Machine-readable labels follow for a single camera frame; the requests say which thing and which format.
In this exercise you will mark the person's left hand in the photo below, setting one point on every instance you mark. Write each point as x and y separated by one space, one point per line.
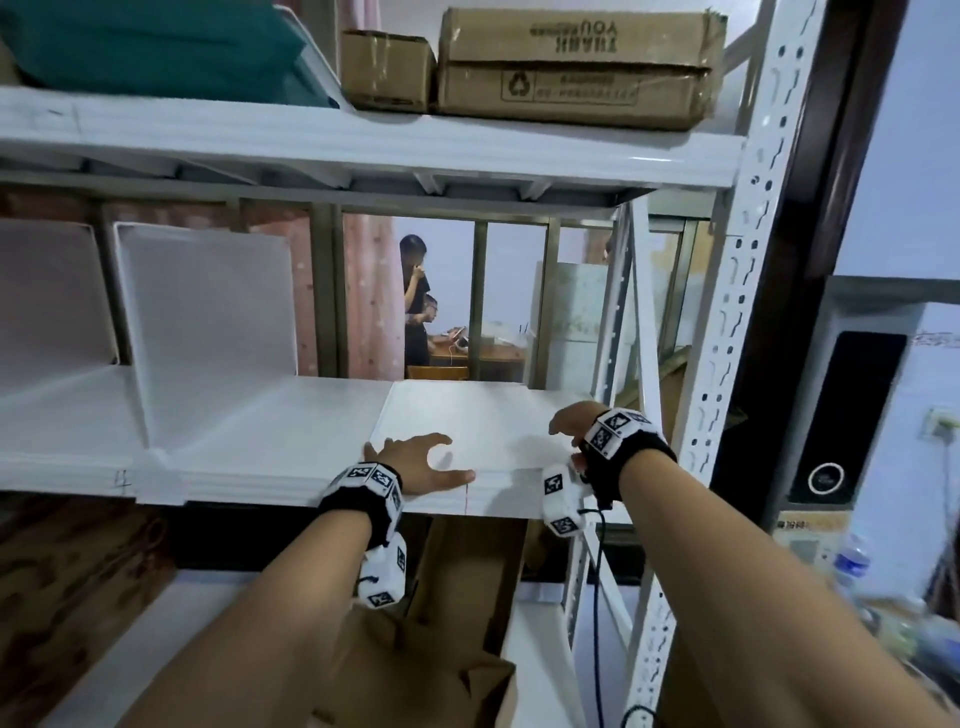
409 465

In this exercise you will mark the person's right hand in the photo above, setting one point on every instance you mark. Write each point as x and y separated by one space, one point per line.
581 416

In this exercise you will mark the white plastic divider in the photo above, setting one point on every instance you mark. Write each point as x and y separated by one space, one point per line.
210 322
52 300
495 420

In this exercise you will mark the white metal shelving rack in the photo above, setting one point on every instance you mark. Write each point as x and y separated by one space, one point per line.
375 142

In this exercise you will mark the person's left forearm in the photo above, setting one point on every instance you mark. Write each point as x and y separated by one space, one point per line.
262 637

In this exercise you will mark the person's right forearm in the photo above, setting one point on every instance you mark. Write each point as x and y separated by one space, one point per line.
750 600

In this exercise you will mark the open brown box lower shelf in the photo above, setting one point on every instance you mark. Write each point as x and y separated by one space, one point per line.
420 675

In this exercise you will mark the black wristband with markers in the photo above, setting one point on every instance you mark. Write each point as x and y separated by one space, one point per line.
637 465
352 502

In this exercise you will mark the leaning brown cardboard box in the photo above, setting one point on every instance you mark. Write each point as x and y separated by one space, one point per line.
675 390

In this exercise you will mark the white foam boxes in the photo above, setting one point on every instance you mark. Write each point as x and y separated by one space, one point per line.
577 315

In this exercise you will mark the wooden table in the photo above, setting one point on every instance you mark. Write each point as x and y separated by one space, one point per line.
495 360

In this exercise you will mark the pink dotted curtain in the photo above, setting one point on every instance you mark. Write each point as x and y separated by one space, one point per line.
371 300

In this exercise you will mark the steel framed glass partition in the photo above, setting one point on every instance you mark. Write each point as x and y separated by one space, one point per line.
326 300

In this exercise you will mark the white kiosk with black panel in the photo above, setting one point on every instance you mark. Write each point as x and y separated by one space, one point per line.
855 420

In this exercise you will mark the clear water bottle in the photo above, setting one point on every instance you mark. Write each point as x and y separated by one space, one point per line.
851 566

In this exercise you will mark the large printed cardboard box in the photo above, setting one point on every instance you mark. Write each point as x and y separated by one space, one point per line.
570 75

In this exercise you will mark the red printed cardboard box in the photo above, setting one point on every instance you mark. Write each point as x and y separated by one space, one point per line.
75 600

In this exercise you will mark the small taped cardboard box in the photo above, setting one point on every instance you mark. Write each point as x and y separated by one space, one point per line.
386 75

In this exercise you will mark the green plastic package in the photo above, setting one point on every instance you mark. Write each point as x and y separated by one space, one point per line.
150 45

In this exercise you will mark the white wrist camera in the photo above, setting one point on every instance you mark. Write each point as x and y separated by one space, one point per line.
559 502
382 570

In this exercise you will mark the dark wooden frame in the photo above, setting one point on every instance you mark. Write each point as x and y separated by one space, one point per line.
787 300

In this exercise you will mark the white wall socket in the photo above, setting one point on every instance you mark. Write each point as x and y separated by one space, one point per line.
943 424

